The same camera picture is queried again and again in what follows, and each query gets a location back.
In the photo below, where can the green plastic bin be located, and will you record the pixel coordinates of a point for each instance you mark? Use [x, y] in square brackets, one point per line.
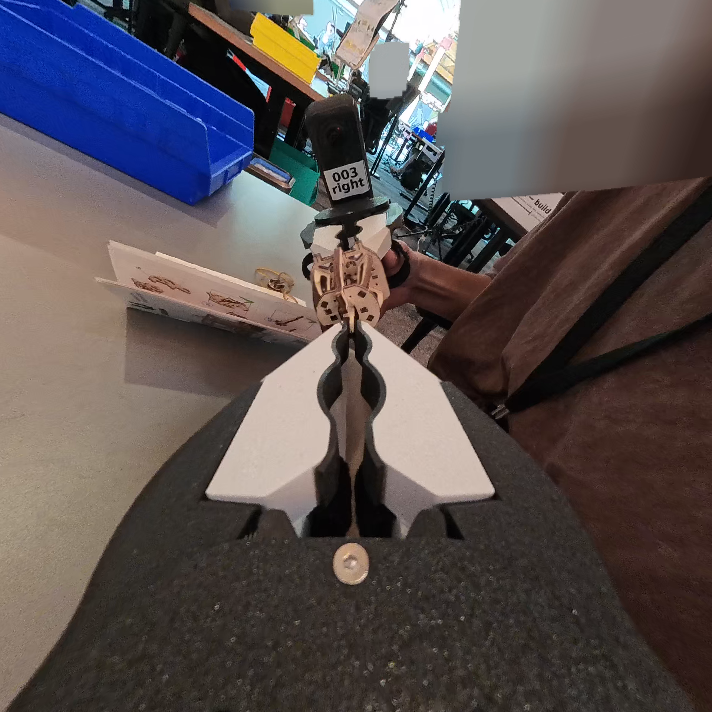
[297, 172]

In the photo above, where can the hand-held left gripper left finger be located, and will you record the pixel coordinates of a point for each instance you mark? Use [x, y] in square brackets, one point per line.
[267, 445]

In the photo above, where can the illustrated instruction booklet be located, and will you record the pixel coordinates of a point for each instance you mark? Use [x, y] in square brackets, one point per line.
[183, 283]

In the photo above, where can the yellow plastic bin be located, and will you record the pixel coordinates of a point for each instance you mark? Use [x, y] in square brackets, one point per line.
[283, 44]

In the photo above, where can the yellow rubber band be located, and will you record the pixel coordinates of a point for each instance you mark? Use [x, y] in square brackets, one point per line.
[264, 272]

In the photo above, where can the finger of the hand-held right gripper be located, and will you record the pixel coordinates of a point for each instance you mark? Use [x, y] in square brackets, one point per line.
[375, 234]
[324, 243]

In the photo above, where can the flat wooden-edged tray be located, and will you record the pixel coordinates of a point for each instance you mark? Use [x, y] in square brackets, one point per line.
[272, 172]

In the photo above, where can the person's right hand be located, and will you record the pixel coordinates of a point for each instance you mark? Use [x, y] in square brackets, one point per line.
[411, 278]

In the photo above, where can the wooden workshop table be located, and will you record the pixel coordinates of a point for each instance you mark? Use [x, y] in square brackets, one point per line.
[245, 44]

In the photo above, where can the blue plastic bin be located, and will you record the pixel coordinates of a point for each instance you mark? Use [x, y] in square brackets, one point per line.
[111, 94]

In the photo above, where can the wooden model assembly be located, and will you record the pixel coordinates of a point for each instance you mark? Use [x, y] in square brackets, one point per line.
[347, 283]

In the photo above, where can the laser-cut plywood sheet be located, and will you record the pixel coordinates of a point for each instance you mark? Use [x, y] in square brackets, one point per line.
[364, 33]

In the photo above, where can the person's right forearm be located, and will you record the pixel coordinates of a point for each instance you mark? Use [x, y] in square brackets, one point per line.
[450, 283]

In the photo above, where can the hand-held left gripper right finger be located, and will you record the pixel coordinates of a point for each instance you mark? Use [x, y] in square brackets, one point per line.
[428, 445]

